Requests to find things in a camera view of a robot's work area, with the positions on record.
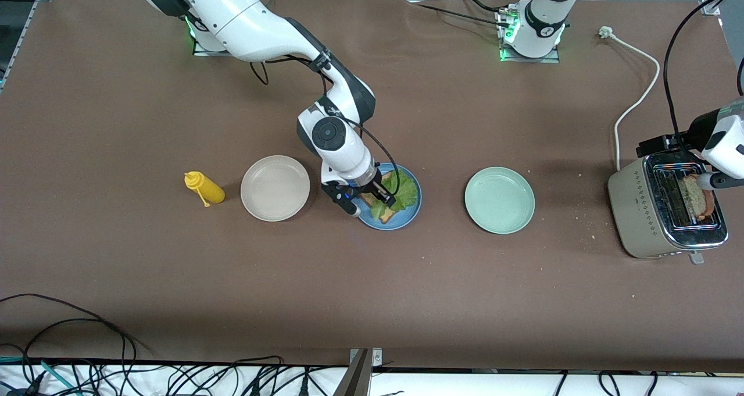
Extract brown bread slice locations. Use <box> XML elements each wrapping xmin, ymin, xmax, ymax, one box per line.
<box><xmin>360</xmin><ymin>194</ymin><xmax>407</xmax><ymax>224</ymax></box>
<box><xmin>679</xmin><ymin>175</ymin><xmax>714</xmax><ymax>222</ymax></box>

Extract green lettuce leaf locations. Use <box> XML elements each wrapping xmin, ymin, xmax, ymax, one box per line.
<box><xmin>369</xmin><ymin>169</ymin><xmax>420</xmax><ymax>221</ymax></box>

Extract yellow squeeze bottle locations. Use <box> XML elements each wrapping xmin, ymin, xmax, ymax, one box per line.
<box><xmin>184</xmin><ymin>171</ymin><xmax>226</xmax><ymax>208</ymax></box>

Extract blue round plate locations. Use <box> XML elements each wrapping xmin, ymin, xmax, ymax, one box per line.
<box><xmin>352</xmin><ymin>163</ymin><xmax>423</xmax><ymax>231</ymax></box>

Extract beige round plate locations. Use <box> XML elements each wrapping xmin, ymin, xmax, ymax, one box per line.
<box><xmin>240</xmin><ymin>155</ymin><xmax>311</xmax><ymax>222</ymax></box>

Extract mint green round plate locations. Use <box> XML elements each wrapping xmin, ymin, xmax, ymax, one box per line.
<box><xmin>464</xmin><ymin>166</ymin><xmax>535</xmax><ymax>234</ymax></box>

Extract beige metal toaster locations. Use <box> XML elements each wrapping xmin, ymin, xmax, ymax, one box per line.
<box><xmin>607</xmin><ymin>149</ymin><xmax>729</xmax><ymax>265</ymax></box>

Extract grey metal bar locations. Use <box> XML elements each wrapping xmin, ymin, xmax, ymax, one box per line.
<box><xmin>332</xmin><ymin>349</ymin><xmax>373</xmax><ymax>396</ymax></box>

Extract white toaster power cable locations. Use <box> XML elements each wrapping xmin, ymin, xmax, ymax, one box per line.
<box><xmin>599</xmin><ymin>26</ymin><xmax>661</xmax><ymax>172</ymax></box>

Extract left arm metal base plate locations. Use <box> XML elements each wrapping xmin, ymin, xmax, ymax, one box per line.
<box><xmin>499</xmin><ymin>8</ymin><xmax>560</xmax><ymax>64</ymax></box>

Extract small metal table bracket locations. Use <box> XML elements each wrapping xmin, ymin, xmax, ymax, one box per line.
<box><xmin>349</xmin><ymin>348</ymin><xmax>383</xmax><ymax>369</ymax></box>

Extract black left base cable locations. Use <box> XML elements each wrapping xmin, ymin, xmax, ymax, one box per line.
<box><xmin>407</xmin><ymin>0</ymin><xmax>512</xmax><ymax>28</ymax></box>

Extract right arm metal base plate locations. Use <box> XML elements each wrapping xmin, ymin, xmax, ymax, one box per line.
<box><xmin>193</xmin><ymin>35</ymin><xmax>233</xmax><ymax>57</ymax></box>

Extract long looped black cable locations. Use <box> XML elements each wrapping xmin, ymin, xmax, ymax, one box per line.
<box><xmin>0</xmin><ymin>294</ymin><xmax>137</xmax><ymax>379</ymax></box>

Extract teal cable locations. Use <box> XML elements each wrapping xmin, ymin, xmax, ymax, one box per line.
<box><xmin>0</xmin><ymin>356</ymin><xmax>79</xmax><ymax>396</ymax></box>

